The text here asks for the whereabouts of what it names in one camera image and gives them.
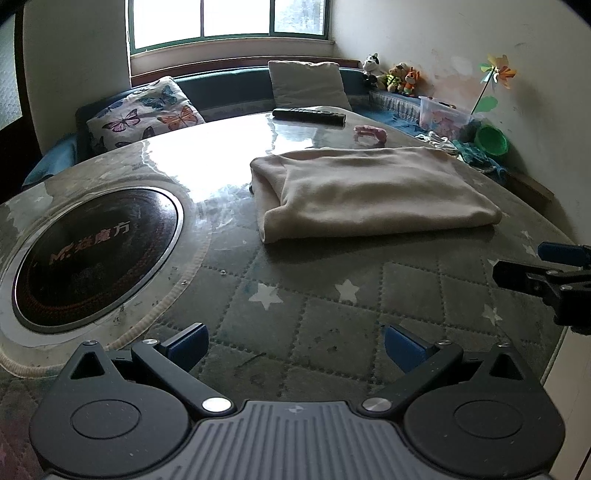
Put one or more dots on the cream garment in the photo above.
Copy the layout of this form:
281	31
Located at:
369	194

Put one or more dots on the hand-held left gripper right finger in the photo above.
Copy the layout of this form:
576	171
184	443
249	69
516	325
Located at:
406	344

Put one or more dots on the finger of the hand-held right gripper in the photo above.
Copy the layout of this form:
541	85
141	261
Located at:
563	253
531	277

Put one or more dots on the dark door with frosted glass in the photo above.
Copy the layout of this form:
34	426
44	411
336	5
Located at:
9	69

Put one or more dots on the green plastic bowl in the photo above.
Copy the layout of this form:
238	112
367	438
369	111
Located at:
491	141

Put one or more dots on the pink toy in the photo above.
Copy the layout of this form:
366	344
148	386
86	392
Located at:
369	133

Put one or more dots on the colourful pinwheel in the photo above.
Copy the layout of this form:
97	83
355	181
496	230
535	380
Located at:
496	71

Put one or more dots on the butterfly print pillow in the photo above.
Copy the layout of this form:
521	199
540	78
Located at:
143	113

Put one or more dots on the black remote control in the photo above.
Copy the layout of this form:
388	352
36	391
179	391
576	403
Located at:
309	115

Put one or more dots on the teal cloth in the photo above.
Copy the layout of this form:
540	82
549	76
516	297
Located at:
480	159

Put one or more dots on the beige pillow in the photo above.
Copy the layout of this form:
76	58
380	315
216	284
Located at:
307	85

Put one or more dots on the blue sofa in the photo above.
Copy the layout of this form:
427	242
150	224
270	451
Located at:
231	87

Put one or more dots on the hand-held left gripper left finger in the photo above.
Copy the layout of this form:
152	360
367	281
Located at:
187	344

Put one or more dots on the round black cooktop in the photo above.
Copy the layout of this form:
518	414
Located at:
92	258

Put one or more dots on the patterned light cloth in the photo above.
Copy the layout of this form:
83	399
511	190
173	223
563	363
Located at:
438	141

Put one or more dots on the clear plastic container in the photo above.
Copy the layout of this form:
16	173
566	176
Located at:
443	117

